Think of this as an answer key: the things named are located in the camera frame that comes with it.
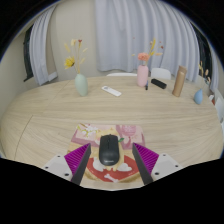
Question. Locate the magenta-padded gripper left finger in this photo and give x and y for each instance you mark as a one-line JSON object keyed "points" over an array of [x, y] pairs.
{"points": [[76, 159]]}

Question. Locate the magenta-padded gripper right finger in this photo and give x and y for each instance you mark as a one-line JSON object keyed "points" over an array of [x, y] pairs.
{"points": [[147, 159]]}

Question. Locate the black computer mouse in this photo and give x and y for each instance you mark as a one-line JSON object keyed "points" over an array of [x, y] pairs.
{"points": [[109, 150]]}

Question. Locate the cartoon print mouse pad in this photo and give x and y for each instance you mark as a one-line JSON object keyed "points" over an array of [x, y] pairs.
{"points": [[128, 133]]}

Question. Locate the green vase with yellow flowers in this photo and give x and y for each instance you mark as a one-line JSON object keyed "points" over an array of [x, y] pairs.
{"points": [[81, 86]]}

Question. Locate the dark blue pen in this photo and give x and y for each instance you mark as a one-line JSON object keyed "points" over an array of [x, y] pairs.
{"points": [[146, 85]]}

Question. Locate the black rectangular case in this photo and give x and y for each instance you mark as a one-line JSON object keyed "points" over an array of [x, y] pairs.
{"points": [[158, 83]]}

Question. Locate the white remote control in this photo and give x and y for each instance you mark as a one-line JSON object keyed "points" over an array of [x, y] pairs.
{"points": [[111, 91]]}

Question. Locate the blue vase with dried flowers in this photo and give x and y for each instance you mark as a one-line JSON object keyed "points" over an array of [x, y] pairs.
{"points": [[198, 97]]}

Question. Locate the bronze metal drink bottle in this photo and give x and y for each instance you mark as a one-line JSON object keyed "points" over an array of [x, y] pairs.
{"points": [[179, 82]]}

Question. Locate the pink vase with flowers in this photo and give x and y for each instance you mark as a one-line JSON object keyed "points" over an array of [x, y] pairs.
{"points": [[142, 76]]}

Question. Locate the white chair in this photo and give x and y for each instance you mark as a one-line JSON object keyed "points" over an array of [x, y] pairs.
{"points": [[220, 108], [121, 74], [160, 73]]}

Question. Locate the narrow white curtain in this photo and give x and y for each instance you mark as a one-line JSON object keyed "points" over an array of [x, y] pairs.
{"points": [[41, 53], [214, 71]]}

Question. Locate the dark window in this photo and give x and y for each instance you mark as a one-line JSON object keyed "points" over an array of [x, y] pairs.
{"points": [[203, 53], [28, 55]]}

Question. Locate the wide white curtain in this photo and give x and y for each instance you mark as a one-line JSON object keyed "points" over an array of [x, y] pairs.
{"points": [[146, 30]]}

